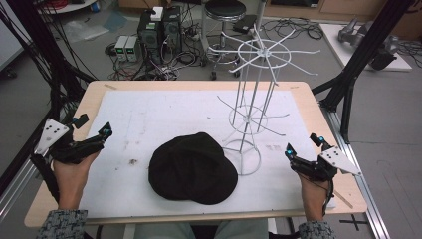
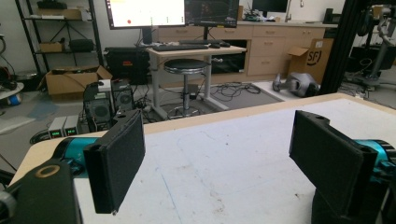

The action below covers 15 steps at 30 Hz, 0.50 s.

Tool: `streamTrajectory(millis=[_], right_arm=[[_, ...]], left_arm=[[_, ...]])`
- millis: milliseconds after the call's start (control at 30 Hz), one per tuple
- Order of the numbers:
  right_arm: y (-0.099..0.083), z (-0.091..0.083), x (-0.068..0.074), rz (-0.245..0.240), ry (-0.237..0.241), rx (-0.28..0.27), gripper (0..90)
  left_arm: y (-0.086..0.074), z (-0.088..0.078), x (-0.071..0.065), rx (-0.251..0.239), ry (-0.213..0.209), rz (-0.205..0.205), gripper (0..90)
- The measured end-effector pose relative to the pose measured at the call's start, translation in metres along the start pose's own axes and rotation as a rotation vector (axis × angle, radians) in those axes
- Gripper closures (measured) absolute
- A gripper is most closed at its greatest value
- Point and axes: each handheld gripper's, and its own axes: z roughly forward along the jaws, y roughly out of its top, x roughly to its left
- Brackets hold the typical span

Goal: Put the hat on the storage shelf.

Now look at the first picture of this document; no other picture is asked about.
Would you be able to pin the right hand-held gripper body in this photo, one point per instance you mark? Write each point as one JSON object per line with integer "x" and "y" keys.
{"x": 338, "y": 161}

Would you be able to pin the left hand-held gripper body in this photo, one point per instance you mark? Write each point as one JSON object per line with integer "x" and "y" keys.
{"x": 53, "y": 131}

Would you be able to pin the person's right hand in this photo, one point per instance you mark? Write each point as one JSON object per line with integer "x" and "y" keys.
{"x": 313, "y": 199}

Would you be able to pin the person's left hand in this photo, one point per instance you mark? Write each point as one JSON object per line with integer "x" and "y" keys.
{"x": 71, "y": 181}

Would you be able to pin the white foam mat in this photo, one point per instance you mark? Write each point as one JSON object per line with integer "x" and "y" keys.
{"x": 139, "y": 119}

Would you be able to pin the grey power supply unit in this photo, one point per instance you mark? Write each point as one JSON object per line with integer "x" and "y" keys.
{"x": 121, "y": 48}
{"x": 132, "y": 49}

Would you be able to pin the clear plastic sheet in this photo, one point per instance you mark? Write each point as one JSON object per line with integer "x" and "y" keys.
{"x": 84, "y": 30}

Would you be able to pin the black cap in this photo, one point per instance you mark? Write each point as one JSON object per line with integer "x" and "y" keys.
{"x": 192, "y": 169}

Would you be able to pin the white floor board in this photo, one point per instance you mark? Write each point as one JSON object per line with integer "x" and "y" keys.
{"x": 335, "y": 43}

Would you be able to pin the black computer tower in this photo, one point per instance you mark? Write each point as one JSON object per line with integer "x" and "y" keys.
{"x": 149, "y": 36}
{"x": 172, "y": 31}

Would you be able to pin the person's legs grey trousers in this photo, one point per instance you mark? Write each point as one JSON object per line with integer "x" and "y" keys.
{"x": 159, "y": 230}

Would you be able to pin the grey robot device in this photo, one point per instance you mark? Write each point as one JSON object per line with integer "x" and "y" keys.
{"x": 381, "y": 43}

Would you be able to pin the white round table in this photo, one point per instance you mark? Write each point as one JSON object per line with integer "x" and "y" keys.
{"x": 66, "y": 6}

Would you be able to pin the white box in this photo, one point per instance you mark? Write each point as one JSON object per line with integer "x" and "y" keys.
{"x": 157, "y": 14}

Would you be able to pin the black flat box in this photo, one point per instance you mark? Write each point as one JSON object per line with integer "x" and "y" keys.
{"x": 245, "y": 24}

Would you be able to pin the black round stool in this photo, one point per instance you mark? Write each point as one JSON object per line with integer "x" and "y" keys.
{"x": 225, "y": 10}

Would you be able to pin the aluminium rail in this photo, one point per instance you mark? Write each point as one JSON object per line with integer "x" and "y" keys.
{"x": 15, "y": 189}
{"x": 358, "y": 186}

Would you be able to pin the black metal frame strut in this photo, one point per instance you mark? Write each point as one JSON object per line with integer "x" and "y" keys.
{"x": 361, "y": 56}
{"x": 43, "y": 56}

